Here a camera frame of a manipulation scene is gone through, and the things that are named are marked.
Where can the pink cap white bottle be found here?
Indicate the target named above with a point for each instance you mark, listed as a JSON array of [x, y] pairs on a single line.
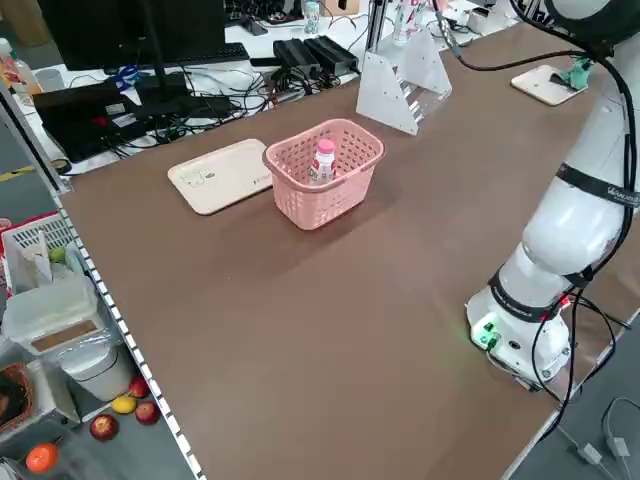
[[421, 15], [324, 165]]

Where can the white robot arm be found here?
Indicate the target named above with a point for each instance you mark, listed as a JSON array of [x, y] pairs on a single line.
[[565, 240]]

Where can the pink plastic basket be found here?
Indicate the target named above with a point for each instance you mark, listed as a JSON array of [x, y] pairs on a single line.
[[325, 210]]

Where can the clear acrylic shelf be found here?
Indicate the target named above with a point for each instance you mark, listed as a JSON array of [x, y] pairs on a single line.
[[390, 95]]

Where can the white plastic basket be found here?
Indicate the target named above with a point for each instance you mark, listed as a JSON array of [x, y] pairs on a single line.
[[30, 235]]

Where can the brown wicker basket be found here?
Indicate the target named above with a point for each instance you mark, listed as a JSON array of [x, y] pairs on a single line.
[[15, 400]]

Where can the beige rabbit print tray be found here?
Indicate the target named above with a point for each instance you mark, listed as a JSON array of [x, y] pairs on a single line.
[[215, 175], [535, 82]]

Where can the black ribbed power supply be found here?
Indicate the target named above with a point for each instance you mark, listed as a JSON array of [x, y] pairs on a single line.
[[332, 50], [295, 52]]

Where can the black keyboard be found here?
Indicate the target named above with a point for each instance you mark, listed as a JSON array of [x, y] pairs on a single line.
[[215, 52]]

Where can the black notebook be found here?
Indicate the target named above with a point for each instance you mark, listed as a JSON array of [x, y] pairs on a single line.
[[252, 27]]

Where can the clear jar blue lid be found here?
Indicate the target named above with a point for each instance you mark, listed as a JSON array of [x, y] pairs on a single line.
[[311, 15]]

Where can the red apple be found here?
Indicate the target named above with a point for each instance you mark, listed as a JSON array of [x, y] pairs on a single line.
[[104, 427], [139, 387], [147, 412]]

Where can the cardboard box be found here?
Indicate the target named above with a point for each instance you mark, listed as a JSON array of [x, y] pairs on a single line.
[[342, 6]]

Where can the blue white packet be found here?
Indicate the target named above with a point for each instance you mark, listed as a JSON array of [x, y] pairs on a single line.
[[125, 77]]

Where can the yellow lemon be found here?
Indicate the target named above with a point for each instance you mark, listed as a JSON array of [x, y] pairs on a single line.
[[123, 404]]

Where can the white round bin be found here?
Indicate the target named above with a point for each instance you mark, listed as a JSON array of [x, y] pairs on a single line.
[[100, 372]]

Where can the green lime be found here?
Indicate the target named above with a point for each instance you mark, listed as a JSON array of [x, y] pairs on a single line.
[[57, 255]]

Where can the black laptop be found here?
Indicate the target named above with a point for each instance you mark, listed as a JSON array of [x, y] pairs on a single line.
[[85, 115]]

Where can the tape roll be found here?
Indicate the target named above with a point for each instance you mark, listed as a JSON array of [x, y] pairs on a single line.
[[60, 166]]

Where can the white desk device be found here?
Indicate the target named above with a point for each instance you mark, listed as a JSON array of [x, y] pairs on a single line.
[[487, 20]]

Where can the white lidded storage box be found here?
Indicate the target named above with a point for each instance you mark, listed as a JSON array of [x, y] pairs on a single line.
[[50, 310]]

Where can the black monitor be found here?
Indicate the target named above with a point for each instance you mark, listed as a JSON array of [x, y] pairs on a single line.
[[125, 30]]

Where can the white plug adapter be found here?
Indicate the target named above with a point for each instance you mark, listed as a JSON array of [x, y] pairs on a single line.
[[590, 452], [619, 446]]

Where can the orange fruit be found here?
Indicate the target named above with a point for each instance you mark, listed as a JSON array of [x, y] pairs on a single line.
[[42, 457]]

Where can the aluminium upright post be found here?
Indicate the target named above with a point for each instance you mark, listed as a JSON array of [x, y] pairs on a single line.
[[377, 25]]

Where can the aluminium table frame rail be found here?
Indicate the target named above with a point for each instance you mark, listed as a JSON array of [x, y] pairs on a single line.
[[37, 150]]

